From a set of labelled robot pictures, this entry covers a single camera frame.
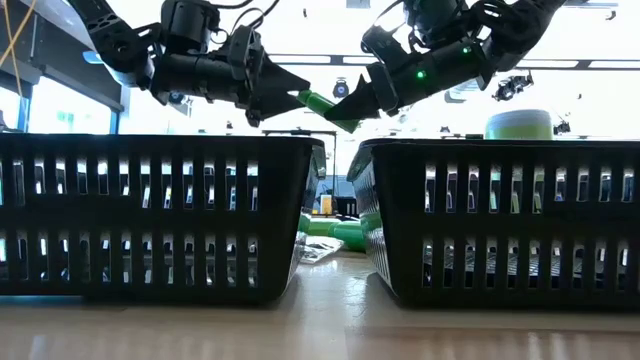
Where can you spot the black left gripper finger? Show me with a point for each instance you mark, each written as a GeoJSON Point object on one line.
{"type": "Point", "coordinates": [270, 107]}
{"type": "Point", "coordinates": [280, 82]}

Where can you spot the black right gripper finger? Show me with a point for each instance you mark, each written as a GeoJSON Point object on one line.
{"type": "Point", "coordinates": [357, 105]}

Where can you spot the black slotted plastic basket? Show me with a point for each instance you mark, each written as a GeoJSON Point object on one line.
{"type": "Point", "coordinates": [346, 206]}
{"type": "Point", "coordinates": [150, 220]}
{"type": "Point", "coordinates": [500, 222]}

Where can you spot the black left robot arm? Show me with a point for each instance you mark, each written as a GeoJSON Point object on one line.
{"type": "Point", "coordinates": [120, 45]}

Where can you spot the linear ceiling light fixture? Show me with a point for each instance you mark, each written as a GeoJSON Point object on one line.
{"type": "Point", "coordinates": [338, 59]}

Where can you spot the black ceiling device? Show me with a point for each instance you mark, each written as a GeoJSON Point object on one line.
{"type": "Point", "coordinates": [510, 87]}

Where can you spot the green paper cup stack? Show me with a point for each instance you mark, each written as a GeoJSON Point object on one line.
{"type": "Point", "coordinates": [520, 125]}

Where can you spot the small black background device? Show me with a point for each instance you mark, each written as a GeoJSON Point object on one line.
{"type": "Point", "coordinates": [561, 127]}

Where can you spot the black overhead camera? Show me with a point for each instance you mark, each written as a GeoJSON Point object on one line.
{"type": "Point", "coordinates": [341, 90]}

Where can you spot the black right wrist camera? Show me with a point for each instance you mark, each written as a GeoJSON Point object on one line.
{"type": "Point", "coordinates": [435, 20]}

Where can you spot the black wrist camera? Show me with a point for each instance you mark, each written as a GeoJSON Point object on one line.
{"type": "Point", "coordinates": [435, 20]}
{"type": "Point", "coordinates": [190, 25]}

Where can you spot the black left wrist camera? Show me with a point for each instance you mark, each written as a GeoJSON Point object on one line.
{"type": "Point", "coordinates": [190, 25]}

